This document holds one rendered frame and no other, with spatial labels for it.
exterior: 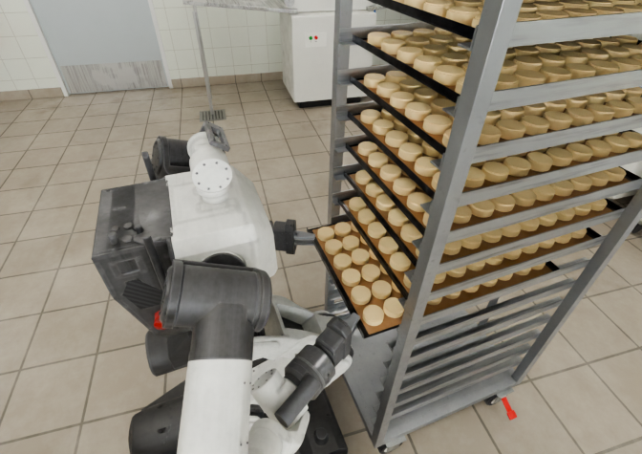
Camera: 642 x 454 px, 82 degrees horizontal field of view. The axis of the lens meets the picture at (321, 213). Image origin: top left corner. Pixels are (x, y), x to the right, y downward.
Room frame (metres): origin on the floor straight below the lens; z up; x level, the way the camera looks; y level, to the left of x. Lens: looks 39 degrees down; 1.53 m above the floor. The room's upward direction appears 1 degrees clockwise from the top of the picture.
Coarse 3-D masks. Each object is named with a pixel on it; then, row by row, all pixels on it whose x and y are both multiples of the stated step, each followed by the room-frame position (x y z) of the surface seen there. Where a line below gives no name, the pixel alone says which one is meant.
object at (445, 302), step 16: (320, 240) 0.81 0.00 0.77; (336, 272) 0.68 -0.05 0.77; (544, 272) 0.69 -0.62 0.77; (352, 288) 0.63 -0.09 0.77; (368, 288) 0.63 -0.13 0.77; (480, 288) 0.63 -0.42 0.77; (496, 288) 0.64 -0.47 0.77; (368, 304) 0.57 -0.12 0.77; (448, 304) 0.58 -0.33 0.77; (384, 320) 0.53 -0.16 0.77; (400, 320) 0.53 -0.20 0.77
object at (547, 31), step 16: (592, 16) 0.57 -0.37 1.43; (608, 16) 0.58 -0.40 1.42; (624, 16) 0.60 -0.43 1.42; (640, 16) 0.61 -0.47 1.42; (528, 32) 0.53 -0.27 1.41; (544, 32) 0.54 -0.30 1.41; (560, 32) 0.55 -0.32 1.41; (576, 32) 0.57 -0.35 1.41; (592, 32) 0.58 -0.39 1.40; (608, 32) 0.59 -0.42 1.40; (624, 32) 0.60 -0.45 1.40; (640, 32) 0.62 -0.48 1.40; (464, 48) 0.51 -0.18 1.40
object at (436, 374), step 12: (516, 336) 0.73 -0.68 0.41; (528, 336) 0.71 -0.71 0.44; (492, 348) 0.68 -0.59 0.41; (504, 348) 0.67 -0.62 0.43; (468, 360) 0.63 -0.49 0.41; (480, 360) 0.63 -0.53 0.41; (432, 372) 0.59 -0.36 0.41; (444, 372) 0.58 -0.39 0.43; (408, 384) 0.55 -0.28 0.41; (420, 384) 0.55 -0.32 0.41
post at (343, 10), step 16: (336, 0) 0.91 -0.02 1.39; (352, 0) 0.90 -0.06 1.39; (336, 16) 0.90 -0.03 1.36; (336, 32) 0.90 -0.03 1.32; (336, 48) 0.90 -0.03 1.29; (336, 64) 0.89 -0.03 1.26; (336, 80) 0.89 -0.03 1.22; (336, 96) 0.89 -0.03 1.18; (336, 128) 0.89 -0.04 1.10; (336, 160) 0.89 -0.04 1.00; (336, 208) 0.90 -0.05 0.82
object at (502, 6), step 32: (512, 0) 0.48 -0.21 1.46; (480, 32) 0.49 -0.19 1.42; (512, 32) 0.48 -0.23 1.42; (480, 64) 0.48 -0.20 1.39; (480, 96) 0.47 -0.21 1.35; (480, 128) 0.48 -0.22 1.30; (448, 160) 0.49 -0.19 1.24; (448, 192) 0.47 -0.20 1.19; (448, 224) 0.48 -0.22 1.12; (416, 288) 0.48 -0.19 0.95; (416, 320) 0.48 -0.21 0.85; (384, 416) 0.47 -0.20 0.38
